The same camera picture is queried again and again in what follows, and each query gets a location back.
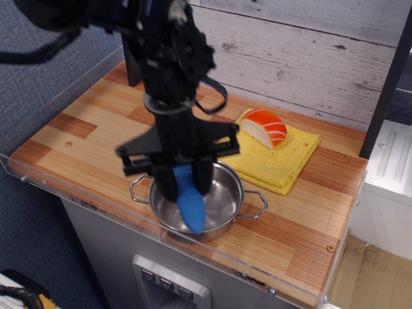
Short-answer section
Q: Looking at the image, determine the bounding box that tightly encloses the blue handled metal spoon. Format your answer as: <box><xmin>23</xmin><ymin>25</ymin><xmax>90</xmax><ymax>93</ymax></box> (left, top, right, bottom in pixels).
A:
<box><xmin>173</xmin><ymin>165</ymin><xmax>206</xmax><ymax>234</ymax></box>

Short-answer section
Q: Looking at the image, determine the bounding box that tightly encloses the black right vertical post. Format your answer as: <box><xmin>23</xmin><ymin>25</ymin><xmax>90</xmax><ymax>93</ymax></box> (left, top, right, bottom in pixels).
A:
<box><xmin>359</xmin><ymin>8</ymin><xmax>411</xmax><ymax>159</ymax></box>

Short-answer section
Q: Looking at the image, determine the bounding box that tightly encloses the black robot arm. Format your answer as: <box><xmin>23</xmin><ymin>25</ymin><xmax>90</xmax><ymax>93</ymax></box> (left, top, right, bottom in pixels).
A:
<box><xmin>1</xmin><ymin>1</ymin><xmax>239</xmax><ymax>201</ymax></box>

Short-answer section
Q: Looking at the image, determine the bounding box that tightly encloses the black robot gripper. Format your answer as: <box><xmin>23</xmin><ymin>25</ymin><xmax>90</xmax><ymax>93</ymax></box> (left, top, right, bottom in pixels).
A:
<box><xmin>116</xmin><ymin>108</ymin><xmax>239</xmax><ymax>201</ymax></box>

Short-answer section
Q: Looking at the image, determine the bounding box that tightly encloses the white ridged appliance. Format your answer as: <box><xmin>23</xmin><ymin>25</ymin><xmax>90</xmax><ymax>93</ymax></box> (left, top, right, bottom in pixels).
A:
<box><xmin>349</xmin><ymin>120</ymin><xmax>411</xmax><ymax>260</ymax></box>

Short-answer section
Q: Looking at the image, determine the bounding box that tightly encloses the salmon nigiri sushi toy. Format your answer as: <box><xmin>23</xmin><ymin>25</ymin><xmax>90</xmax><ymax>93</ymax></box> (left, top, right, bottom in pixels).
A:
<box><xmin>241</xmin><ymin>109</ymin><xmax>288</xmax><ymax>149</ymax></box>

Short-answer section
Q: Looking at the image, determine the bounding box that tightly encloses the yellow object at corner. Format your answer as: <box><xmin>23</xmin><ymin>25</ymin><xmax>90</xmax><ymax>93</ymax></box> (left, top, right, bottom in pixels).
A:
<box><xmin>34</xmin><ymin>294</ymin><xmax>59</xmax><ymax>309</ymax></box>

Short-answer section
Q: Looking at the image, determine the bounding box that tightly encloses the grey cabinet with buttons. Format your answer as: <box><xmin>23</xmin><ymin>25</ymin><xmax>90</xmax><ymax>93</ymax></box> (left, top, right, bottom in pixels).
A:
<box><xmin>63</xmin><ymin>200</ymin><xmax>293</xmax><ymax>308</ymax></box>

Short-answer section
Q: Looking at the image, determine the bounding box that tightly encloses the stainless steel pot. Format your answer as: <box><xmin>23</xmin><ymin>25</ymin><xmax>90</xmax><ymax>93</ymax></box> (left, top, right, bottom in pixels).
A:
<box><xmin>129</xmin><ymin>162</ymin><xmax>268</xmax><ymax>242</ymax></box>

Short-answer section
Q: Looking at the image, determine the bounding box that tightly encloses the clear acrylic table guard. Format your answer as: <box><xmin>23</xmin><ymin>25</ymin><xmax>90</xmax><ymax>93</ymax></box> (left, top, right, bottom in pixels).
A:
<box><xmin>1</xmin><ymin>50</ymin><xmax>367</xmax><ymax>308</ymax></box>

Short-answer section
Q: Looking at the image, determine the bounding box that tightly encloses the yellow folded cloth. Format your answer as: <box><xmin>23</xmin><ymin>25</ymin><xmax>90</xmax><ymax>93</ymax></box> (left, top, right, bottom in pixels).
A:
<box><xmin>219</xmin><ymin>109</ymin><xmax>320</xmax><ymax>196</ymax></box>

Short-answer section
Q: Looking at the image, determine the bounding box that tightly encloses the black braided cable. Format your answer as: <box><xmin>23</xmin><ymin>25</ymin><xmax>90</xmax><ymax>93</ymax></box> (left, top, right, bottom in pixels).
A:
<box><xmin>0</xmin><ymin>28</ymin><xmax>81</xmax><ymax>65</ymax></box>

